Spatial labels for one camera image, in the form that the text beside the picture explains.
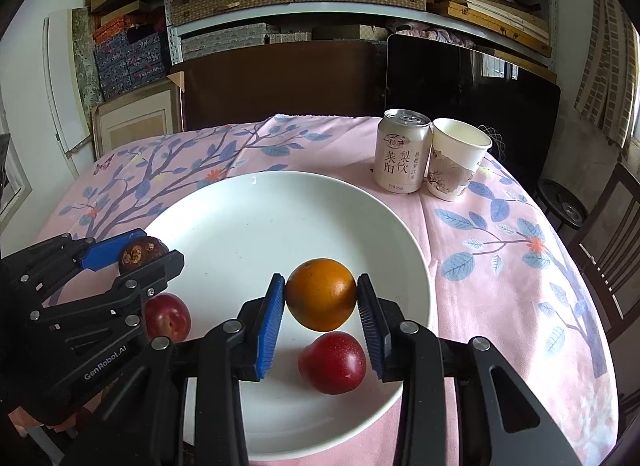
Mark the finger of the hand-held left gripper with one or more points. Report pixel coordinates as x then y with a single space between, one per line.
107 251
150 276

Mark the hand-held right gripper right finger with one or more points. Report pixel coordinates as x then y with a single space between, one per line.
370 333

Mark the pink printed tablecloth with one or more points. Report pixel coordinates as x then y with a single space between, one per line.
500 296

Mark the white plate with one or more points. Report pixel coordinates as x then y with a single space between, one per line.
280 216

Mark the green marbled board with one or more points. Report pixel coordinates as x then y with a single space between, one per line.
85 55

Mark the wooden picture frame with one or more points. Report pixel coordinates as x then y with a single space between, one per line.
135 125

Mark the brown wooden board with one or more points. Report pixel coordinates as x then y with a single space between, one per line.
275 80

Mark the white board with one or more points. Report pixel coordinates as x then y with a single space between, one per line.
60 95

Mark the brick pattern curtain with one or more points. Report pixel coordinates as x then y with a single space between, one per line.
607 70

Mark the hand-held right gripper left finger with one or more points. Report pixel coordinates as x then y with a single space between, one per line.
267 328

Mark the orange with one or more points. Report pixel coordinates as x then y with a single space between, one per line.
320 293

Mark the shiny red plum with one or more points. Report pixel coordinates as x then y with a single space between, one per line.
332 363
167 318

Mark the black monitor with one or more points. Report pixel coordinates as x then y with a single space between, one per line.
450 80

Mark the dark purple mangosteen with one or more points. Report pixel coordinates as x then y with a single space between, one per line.
137 252

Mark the white paper cup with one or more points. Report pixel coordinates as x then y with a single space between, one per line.
455 165

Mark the stack of blue floral boxes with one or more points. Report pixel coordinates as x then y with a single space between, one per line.
125 65

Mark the beige drink can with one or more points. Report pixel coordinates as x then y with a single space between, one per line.
400 155

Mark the white metal shelf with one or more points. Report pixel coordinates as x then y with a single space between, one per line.
169 5

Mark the black round stool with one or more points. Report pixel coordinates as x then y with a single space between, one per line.
560 206

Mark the dark wooden chair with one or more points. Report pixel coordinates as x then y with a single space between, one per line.
605 266

